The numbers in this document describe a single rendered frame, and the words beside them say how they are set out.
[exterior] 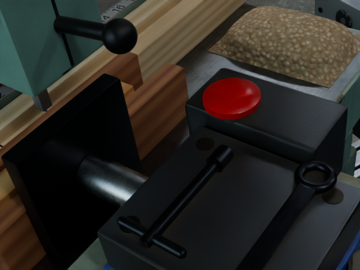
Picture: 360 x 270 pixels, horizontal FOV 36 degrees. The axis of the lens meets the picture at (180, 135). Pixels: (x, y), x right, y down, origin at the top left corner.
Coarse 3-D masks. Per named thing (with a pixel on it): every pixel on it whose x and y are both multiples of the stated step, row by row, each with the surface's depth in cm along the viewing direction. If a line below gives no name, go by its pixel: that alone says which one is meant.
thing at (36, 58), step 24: (0, 0) 30; (24, 0) 31; (48, 0) 33; (72, 0) 34; (0, 24) 31; (24, 24) 32; (48, 24) 33; (0, 48) 33; (24, 48) 32; (48, 48) 34; (72, 48) 35; (96, 48) 37; (0, 72) 35; (24, 72) 33; (48, 72) 34
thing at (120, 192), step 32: (96, 96) 35; (64, 128) 33; (96, 128) 36; (128, 128) 38; (32, 160) 32; (64, 160) 34; (96, 160) 35; (128, 160) 40; (32, 192) 33; (64, 192) 35; (96, 192) 35; (128, 192) 33; (64, 224) 36
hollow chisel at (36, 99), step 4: (44, 92) 41; (36, 96) 41; (40, 96) 41; (44, 96) 41; (48, 96) 42; (36, 100) 41; (40, 100) 41; (44, 100) 41; (48, 100) 42; (36, 104) 42; (40, 104) 41; (44, 104) 41; (48, 104) 42; (40, 108) 42; (44, 108) 42
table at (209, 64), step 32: (224, 32) 56; (352, 32) 53; (192, 64) 52; (224, 64) 52; (352, 64) 49; (320, 96) 47; (352, 96) 48; (160, 160) 43; (96, 224) 39; (64, 256) 38
